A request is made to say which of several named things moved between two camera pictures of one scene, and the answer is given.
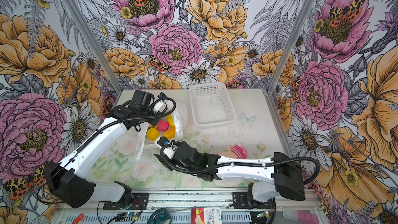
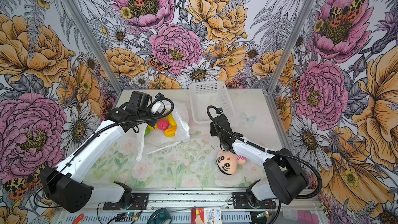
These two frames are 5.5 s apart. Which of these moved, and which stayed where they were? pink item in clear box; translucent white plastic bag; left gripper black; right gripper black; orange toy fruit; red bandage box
Moved: right gripper black; translucent white plastic bag
Stayed: pink item in clear box; orange toy fruit; red bandage box; left gripper black
